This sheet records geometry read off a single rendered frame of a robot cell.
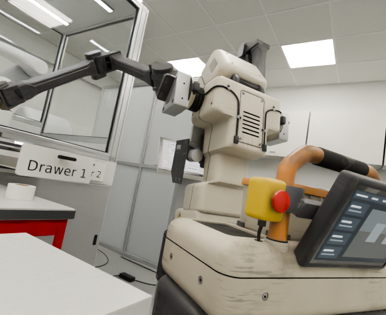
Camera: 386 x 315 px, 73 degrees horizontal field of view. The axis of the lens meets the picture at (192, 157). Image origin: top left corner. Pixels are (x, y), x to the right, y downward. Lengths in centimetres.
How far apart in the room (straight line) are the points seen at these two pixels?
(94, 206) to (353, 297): 135
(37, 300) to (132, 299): 9
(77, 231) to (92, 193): 22
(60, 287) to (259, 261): 27
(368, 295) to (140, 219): 257
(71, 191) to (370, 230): 134
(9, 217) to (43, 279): 43
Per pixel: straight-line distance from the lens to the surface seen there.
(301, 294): 53
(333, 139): 400
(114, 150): 168
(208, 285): 45
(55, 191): 150
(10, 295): 31
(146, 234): 297
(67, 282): 33
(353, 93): 458
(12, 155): 116
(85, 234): 167
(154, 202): 290
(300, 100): 462
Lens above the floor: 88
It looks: 6 degrees up
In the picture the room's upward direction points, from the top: 10 degrees clockwise
